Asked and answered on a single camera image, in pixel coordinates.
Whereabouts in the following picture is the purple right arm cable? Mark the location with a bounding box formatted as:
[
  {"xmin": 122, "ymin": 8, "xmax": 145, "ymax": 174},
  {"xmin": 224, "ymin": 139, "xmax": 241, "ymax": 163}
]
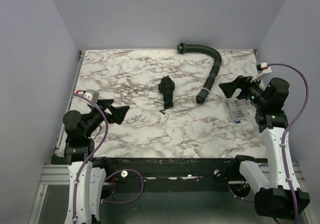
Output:
[{"xmin": 228, "ymin": 63, "xmax": 310, "ymax": 224}]

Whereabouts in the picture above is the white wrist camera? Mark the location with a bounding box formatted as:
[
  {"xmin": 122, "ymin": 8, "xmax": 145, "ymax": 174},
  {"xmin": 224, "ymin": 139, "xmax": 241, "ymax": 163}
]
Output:
[
  {"xmin": 251, "ymin": 62, "xmax": 272, "ymax": 82},
  {"xmin": 76, "ymin": 89, "xmax": 99, "ymax": 103}
]

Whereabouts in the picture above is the aluminium frame rail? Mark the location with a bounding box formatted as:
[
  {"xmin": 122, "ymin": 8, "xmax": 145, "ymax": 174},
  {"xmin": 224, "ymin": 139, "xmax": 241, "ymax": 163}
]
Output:
[{"xmin": 28, "ymin": 164, "xmax": 70, "ymax": 224}]

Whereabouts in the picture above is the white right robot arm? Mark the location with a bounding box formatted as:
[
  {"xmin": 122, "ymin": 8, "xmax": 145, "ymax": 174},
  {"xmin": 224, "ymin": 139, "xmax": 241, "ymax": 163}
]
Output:
[{"xmin": 219, "ymin": 76, "xmax": 310, "ymax": 222}]

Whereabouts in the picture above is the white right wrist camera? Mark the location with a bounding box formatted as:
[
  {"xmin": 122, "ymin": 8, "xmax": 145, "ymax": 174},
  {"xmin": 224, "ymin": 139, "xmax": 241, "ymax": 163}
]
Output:
[{"xmin": 251, "ymin": 62, "xmax": 272, "ymax": 82}]

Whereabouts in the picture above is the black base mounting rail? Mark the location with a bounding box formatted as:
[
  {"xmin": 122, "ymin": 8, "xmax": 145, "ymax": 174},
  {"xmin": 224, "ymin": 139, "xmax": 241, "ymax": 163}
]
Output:
[{"xmin": 96, "ymin": 156, "xmax": 261, "ymax": 194}]

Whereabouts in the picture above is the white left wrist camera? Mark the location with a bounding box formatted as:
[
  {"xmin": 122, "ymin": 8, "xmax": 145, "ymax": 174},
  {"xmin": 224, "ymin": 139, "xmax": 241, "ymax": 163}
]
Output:
[{"xmin": 76, "ymin": 89, "xmax": 99, "ymax": 103}]

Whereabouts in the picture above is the black corrugated hose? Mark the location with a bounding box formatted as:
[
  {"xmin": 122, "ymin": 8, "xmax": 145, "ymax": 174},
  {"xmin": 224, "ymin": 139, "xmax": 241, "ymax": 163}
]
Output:
[{"xmin": 176, "ymin": 42, "xmax": 223, "ymax": 104}]

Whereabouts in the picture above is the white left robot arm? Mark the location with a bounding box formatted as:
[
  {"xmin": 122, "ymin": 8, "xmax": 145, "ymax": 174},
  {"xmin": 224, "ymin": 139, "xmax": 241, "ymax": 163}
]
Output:
[{"xmin": 62, "ymin": 99, "xmax": 129, "ymax": 224}]

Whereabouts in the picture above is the black folding umbrella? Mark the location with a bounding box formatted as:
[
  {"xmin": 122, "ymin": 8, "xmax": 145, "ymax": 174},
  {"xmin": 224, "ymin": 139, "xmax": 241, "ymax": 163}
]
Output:
[{"xmin": 158, "ymin": 76, "xmax": 175, "ymax": 114}]

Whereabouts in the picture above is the clear plastic parts box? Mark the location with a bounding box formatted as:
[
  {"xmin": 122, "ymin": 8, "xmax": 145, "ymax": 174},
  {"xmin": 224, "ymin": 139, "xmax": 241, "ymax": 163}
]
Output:
[{"xmin": 223, "ymin": 99, "xmax": 255, "ymax": 123}]

